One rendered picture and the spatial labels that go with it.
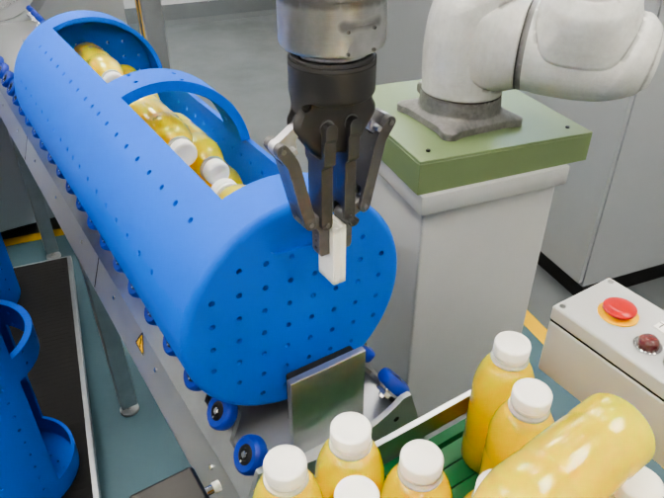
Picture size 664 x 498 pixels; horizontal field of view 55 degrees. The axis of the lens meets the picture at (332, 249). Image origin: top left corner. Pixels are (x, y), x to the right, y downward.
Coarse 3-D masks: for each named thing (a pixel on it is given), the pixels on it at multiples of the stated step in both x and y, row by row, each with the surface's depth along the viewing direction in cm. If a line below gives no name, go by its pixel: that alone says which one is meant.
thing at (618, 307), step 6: (606, 300) 72; (612, 300) 72; (618, 300) 72; (624, 300) 72; (606, 306) 71; (612, 306) 71; (618, 306) 71; (624, 306) 71; (630, 306) 71; (612, 312) 70; (618, 312) 70; (624, 312) 70; (630, 312) 70; (636, 312) 70; (618, 318) 70; (624, 318) 70; (630, 318) 70
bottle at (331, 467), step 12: (324, 444) 62; (372, 444) 61; (324, 456) 61; (336, 456) 60; (348, 456) 59; (360, 456) 59; (372, 456) 61; (324, 468) 61; (336, 468) 60; (348, 468) 60; (360, 468) 60; (372, 468) 60; (324, 480) 61; (336, 480) 60; (324, 492) 62
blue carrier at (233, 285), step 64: (64, 64) 107; (128, 64) 136; (64, 128) 98; (128, 128) 85; (128, 192) 78; (192, 192) 71; (256, 192) 67; (128, 256) 77; (192, 256) 66; (256, 256) 66; (384, 256) 77; (192, 320) 65; (256, 320) 70; (320, 320) 76; (256, 384) 76
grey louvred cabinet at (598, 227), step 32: (416, 0) 304; (416, 32) 310; (384, 64) 350; (416, 64) 317; (544, 96) 233; (640, 96) 198; (608, 128) 208; (640, 128) 206; (608, 160) 211; (640, 160) 214; (576, 192) 229; (608, 192) 217; (640, 192) 223; (576, 224) 232; (608, 224) 226; (640, 224) 233; (544, 256) 260; (576, 256) 236; (608, 256) 236; (640, 256) 243; (576, 288) 246
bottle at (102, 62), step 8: (80, 48) 125; (88, 48) 124; (96, 48) 124; (88, 56) 121; (96, 56) 120; (104, 56) 119; (96, 64) 118; (104, 64) 118; (112, 64) 118; (120, 64) 121; (104, 72) 117; (120, 72) 119
